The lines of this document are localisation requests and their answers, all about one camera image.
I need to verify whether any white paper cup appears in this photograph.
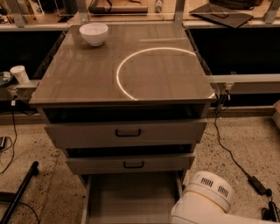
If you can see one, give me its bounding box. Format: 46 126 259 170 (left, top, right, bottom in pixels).
10 65 30 84

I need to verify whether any black laptop on shelf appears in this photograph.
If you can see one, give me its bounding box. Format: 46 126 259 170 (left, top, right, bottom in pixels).
190 3 253 28

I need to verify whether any white ceramic bowl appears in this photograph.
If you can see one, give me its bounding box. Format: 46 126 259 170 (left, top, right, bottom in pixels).
79 23 109 46

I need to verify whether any top drawer with handle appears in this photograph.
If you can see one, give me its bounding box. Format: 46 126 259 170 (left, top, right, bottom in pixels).
45 119 207 149

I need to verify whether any open bottom drawer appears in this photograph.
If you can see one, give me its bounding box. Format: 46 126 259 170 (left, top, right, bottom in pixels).
81 171 184 224

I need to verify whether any black power adapter brick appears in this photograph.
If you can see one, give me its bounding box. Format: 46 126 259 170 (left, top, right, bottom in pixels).
248 176 266 195

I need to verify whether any dark round dish left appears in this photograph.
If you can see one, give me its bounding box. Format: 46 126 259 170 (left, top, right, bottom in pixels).
0 72 13 88

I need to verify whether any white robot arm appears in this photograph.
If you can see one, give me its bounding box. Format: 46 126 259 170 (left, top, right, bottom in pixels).
171 171 279 224

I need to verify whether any black plug bottom right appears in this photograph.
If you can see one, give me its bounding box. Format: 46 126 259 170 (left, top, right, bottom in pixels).
262 201 280 222

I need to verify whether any grey drawer cabinet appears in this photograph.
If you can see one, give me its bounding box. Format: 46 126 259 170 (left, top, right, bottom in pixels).
29 22 217 224

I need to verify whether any black metal stand leg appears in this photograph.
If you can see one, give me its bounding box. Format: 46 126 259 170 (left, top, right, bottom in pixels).
0 161 39 224

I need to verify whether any black power cable right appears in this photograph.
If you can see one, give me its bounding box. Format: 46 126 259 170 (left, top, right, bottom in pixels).
213 90 252 179

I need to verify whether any white gripper with vents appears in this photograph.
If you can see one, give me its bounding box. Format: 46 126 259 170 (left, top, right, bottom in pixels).
183 171 233 214

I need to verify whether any black cable left floor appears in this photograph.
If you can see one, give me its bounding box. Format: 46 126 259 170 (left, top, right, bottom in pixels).
0 100 18 175

